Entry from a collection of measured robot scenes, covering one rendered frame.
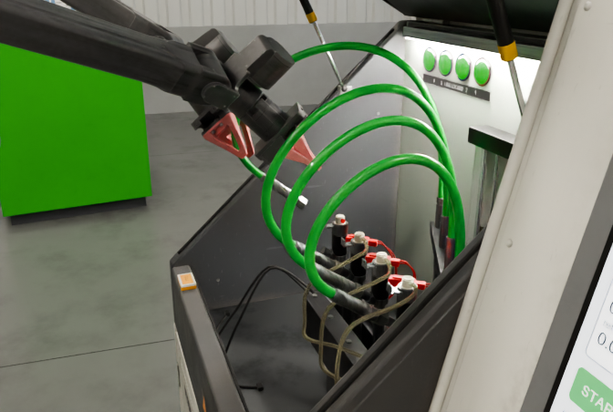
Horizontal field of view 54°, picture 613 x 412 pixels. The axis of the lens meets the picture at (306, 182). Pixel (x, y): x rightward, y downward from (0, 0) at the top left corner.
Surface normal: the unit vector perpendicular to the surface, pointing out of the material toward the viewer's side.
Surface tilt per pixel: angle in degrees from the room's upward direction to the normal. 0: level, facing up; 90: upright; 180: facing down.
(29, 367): 0
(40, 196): 90
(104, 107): 90
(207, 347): 0
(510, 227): 76
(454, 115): 90
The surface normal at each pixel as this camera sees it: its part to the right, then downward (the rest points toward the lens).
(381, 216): 0.33, 0.30
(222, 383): 0.00, -0.95
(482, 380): -0.91, -0.12
